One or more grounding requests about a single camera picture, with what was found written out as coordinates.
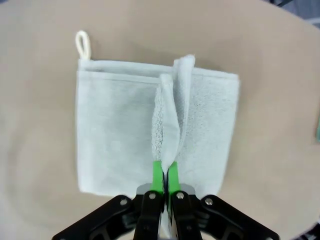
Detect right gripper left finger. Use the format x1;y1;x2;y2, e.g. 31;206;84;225
50;160;166;240

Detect light grey towel with loop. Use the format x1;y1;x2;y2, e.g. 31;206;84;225
74;30;242;199

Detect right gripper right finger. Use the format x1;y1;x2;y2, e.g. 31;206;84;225
166;161;281;240

